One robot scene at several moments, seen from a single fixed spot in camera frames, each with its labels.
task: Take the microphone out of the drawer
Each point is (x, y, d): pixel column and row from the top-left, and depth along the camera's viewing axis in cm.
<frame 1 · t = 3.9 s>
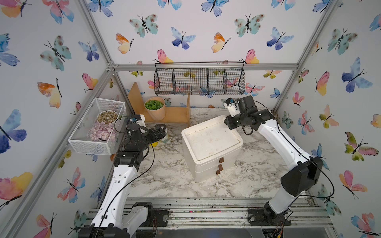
left hand: (160, 126, 75), fingers open
right hand: (227, 119, 81), fingers closed
white plastic drawer cabinet: (214, 130, 82), point 24 cm above the table
white top drawer: (203, 155, 72), point 24 cm above the table
peach pot green plant: (155, 107, 99), point 19 cm above the table
yellow cap bottle: (154, 144, 103), on the table
small clear sticker jar: (165, 139, 101), point 5 cm above the table

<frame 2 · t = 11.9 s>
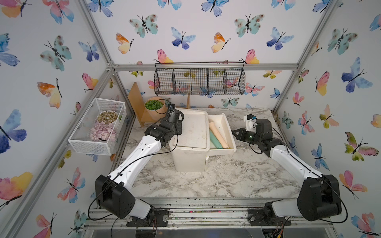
left hand: (175, 122, 80), fingers closed
right hand: (235, 130, 84), fingers closed
white plastic drawer cabinet: (193, 144, 76), point 24 cm above the table
white top drawer: (224, 126, 89), point 20 cm above the table
peach toy microphone: (213, 126, 89), point 19 cm above the table
green toy microphone: (214, 140, 84), point 18 cm above the table
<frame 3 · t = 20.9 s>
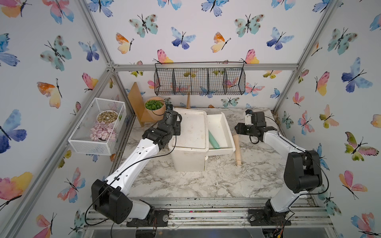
left hand: (174, 122, 79), fingers closed
right hand: (240, 126, 93), fingers open
peach toy microphone: (237, 149, 99), point 2 cm above the table
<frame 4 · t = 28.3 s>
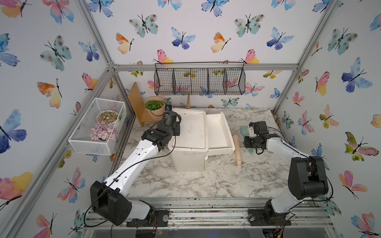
left hand: (173, 123, 79), fingers closed
right hand: (249, 140, 93), fingers open
green toy microphone: (243, 131, 101), point 8 cm above the table
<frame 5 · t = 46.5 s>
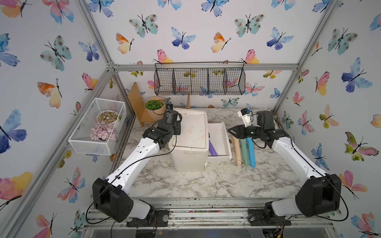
left hand: (175, 122, 80), fingers closed
right hand: (233, 128, 80), fingers open
green toy microphone: (243, 151, 97), point 3 cm above the table
white middle drawer: (219, 138, 98), point 8 cm above the table
blue toy microphone: (250, 148, 98), point 4 cm above the table
purple toy microphone: (212, 149, 89), point 11 cm above the table
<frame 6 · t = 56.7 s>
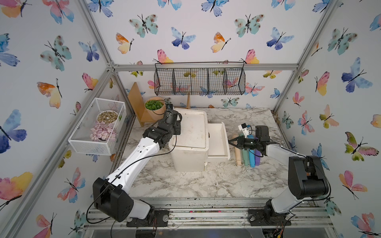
left hand: (175, 122, 80), fingers closed
right hand: (230, 141, 87), fingers closed
purple toy microphone: (257, 159, 95), point 2 cm above the table
